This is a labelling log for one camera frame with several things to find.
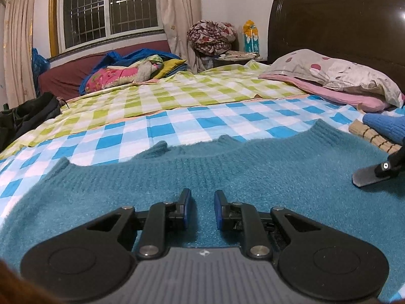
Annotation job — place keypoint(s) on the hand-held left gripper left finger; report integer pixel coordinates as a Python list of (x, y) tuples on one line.
[(187, 208)]

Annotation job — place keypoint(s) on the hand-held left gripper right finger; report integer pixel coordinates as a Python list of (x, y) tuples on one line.
[(218, 211)]

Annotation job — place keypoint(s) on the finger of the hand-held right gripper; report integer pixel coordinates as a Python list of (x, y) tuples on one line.
[(370, 174)]

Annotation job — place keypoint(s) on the teal knitted sweater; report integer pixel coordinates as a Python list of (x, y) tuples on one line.
[(253, 171)]

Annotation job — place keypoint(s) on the pile of dark clothes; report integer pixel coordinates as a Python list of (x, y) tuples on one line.
[(28, 117)]

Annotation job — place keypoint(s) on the olive striped folded cloth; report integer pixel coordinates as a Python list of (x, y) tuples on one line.
[(370, 134)]

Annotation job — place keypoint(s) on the blue folded knit cloth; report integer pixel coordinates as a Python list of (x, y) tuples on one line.
[(387, 126)]

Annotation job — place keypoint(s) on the blue checked bed sheet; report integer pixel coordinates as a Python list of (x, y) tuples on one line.
[(189, 123)]

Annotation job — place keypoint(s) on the pink pillow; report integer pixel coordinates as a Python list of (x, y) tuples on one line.
[(332, 93)]

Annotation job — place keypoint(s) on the white dotted pillow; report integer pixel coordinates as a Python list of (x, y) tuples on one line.
[(335, 69)]

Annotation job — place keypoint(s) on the green checked bed sheet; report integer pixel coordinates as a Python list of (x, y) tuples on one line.
[(177, 91)]

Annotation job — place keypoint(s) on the yellow folded cloth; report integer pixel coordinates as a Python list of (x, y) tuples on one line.
[(172, 66)]

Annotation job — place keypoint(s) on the beige crumpled cloth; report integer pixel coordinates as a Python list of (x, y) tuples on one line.
[(145, 71)]

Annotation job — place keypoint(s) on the dark wooden headboard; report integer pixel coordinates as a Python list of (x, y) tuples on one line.
[(341, 25)]

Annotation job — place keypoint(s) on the pink floral quilt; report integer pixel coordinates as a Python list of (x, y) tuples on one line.
[(110, 76)]

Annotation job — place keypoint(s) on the stack of papers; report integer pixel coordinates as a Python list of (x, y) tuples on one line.
[(239, 55)]

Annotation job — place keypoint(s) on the pile of colourful bedding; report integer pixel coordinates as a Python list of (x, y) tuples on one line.
[(126, 57)]

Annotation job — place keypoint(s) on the floral cloth bundle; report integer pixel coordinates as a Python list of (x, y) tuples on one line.
[(212, 36)]

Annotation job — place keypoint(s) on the yellow and blue package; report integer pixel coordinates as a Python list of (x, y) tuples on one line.
[(250, 38)]

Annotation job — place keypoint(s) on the maroon sofa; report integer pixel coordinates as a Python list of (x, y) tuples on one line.
[(69, 72)]

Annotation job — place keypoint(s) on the beige curtain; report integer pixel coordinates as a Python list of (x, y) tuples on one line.
[(19, 38), (180, 12)]

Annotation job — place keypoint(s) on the blue plastic bag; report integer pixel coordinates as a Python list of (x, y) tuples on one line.
[(39, 65)]

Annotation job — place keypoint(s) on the barred window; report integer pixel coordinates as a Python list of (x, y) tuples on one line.
[(107, 6)]

